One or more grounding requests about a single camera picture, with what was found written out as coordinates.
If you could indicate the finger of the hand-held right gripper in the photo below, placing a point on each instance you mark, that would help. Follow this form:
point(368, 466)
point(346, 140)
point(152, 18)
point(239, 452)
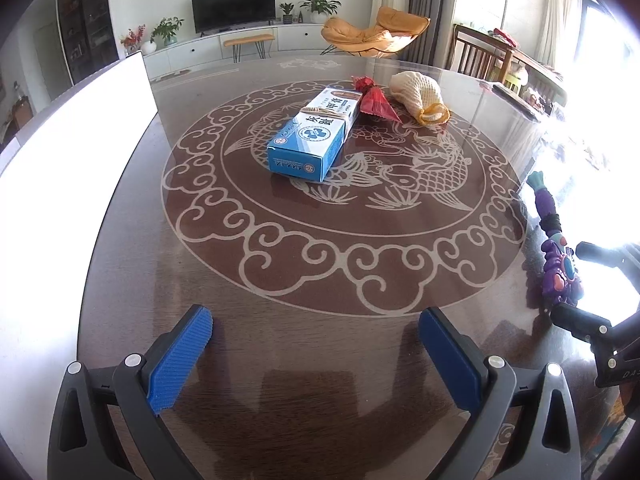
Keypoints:
point(585, 325)
point(600, 254)

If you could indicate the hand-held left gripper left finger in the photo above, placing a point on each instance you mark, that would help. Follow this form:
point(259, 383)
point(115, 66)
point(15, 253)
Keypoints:
point(180, 360)

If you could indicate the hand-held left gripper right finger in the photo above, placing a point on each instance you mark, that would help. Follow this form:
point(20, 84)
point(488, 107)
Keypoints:
point(450, 365)

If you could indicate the purple toy figure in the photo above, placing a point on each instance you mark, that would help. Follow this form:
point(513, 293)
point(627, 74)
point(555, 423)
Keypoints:
point(557, 270)

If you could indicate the brown patterned glass desktop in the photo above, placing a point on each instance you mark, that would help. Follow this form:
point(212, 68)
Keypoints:
point(320, 270)

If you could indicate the dark brown elastic band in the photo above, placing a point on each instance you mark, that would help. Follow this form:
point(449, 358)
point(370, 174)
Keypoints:
point(550, 224)

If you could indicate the cluttered wooden side table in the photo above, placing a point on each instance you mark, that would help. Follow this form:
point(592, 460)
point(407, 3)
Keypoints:
point(535, 75)

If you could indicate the white panel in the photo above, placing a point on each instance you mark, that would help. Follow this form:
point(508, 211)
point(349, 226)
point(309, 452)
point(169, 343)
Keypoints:
point(75, 160)

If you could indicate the wooden chair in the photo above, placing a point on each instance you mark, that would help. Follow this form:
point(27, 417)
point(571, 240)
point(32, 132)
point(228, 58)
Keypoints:
point(475, 52)

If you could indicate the blue and white medicine box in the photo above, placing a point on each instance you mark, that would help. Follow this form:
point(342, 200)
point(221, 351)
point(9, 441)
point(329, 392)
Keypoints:
point(305, 145)

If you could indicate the cream crocheted pouch yellow rim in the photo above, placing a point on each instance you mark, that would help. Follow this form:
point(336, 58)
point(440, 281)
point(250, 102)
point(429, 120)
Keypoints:
point(412, 90)

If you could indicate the red wrapped packet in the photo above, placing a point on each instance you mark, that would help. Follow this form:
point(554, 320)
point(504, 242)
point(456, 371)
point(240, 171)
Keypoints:
point(375, 102)

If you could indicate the white television cabinet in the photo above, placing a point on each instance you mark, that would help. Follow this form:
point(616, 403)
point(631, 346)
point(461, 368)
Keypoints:
point(200, 50)

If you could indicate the orange lounge chair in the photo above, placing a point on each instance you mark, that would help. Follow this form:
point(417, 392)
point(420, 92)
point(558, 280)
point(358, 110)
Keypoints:
point(370, 35)

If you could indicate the red flower plant white vase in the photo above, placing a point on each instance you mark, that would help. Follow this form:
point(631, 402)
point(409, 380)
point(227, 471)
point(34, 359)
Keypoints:
point(135, 40)

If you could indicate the orange bench with black legs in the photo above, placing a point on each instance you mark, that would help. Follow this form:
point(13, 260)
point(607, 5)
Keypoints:
point(248, 40)

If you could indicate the dark glass display cabinet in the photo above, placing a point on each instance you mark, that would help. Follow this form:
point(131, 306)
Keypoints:
point(82, 20)

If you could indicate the black television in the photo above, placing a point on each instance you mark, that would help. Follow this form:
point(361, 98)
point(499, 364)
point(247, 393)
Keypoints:
point(233, 7)

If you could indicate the small green potted plant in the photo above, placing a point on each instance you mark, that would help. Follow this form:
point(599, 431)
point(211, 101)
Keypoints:
point(287, 12)

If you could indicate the large leafy potted plant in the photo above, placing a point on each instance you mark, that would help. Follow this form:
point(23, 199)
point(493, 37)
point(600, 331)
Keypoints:
point(320, 5)

